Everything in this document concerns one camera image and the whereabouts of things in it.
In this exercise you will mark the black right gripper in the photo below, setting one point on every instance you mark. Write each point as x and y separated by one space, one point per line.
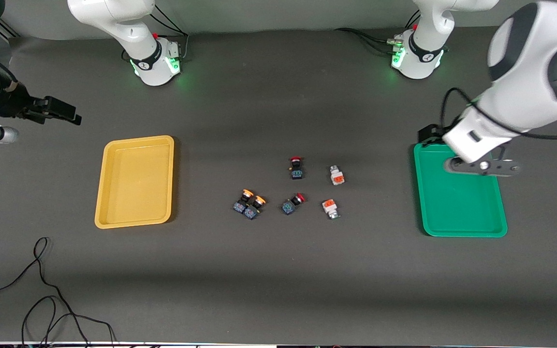
11 102

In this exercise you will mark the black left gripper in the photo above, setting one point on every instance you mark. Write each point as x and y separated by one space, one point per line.
427 132

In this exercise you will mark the green button white orange block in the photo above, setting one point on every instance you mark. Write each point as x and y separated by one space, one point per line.
328 207
337 178

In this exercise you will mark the yellow mushroom push button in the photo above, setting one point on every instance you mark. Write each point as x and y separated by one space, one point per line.
252 211
240 207

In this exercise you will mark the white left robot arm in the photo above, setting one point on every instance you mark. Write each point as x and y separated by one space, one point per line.
525 48

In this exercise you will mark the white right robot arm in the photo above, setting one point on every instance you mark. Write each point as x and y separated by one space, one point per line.
138 29

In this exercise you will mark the green plastic tray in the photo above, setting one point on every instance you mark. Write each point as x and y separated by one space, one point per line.
457 208

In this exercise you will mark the yellow plastic tray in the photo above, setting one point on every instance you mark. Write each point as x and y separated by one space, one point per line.
133 183

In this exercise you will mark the red mushroom push button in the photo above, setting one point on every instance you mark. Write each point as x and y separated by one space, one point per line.
288 208
297 173

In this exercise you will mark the aluminium profile rail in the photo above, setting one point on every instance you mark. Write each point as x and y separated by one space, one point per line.
5 30

